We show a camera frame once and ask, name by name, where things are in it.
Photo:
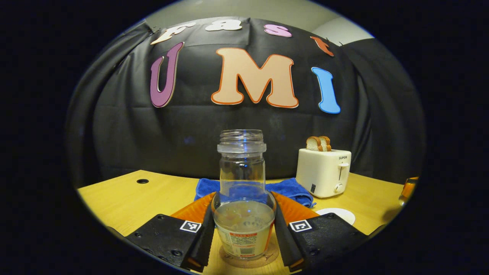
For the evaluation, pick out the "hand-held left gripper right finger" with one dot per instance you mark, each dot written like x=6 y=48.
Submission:
x=286 y=248

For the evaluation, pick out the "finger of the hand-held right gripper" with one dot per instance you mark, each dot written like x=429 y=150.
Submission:
x=409 y=187

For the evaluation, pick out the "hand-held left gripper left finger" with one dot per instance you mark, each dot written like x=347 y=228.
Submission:
x=198 y=248

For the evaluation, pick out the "clear plastic water bottle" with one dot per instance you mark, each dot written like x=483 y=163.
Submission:
x=244 y=229

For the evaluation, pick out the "white toaster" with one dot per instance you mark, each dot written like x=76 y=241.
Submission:
x=321 y=172

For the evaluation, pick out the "black desk grommet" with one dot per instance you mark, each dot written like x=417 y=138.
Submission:
x=142 y=181

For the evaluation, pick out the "blue towel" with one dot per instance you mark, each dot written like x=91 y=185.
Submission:
x=290 y=189

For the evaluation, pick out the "round cork coaster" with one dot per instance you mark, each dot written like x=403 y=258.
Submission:
x=229 y=262

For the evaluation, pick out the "cream teacup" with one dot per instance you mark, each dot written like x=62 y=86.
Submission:
x=340 y=214

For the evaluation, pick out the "black backdrop cloth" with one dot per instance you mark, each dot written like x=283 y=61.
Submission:
x=114 y=133

